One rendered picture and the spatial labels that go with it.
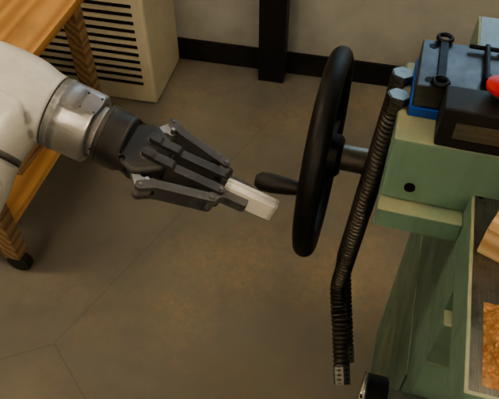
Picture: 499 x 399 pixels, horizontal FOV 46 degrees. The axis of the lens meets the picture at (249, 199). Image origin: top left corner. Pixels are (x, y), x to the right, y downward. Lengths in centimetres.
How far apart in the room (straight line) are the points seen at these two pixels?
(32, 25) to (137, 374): 92
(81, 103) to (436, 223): 43
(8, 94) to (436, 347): 57
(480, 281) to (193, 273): 115
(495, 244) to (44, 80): 52
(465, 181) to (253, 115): 151
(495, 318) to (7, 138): 55
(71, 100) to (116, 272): 103
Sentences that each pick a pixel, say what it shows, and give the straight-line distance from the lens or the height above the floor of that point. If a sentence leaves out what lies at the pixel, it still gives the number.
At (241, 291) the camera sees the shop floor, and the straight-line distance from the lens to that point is 163.
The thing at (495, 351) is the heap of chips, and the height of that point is 91.
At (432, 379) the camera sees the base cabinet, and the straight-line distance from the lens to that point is 81.
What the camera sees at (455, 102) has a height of 101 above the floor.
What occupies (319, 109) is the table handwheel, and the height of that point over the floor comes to 94.
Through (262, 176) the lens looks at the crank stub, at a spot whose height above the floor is 86.
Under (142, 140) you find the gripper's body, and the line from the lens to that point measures 74.
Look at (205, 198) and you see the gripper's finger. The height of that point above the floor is 85.
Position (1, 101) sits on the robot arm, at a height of 95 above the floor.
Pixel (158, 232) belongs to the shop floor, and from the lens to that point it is 177.
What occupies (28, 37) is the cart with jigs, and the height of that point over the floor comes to 53.
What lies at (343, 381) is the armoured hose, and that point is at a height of 57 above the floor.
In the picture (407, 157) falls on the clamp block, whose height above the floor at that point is 94.
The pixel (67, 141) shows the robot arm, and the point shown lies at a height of 90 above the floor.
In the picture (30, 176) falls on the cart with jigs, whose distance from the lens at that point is 176.
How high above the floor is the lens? 138
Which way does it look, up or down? 49 degrees down
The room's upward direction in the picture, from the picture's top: straight up
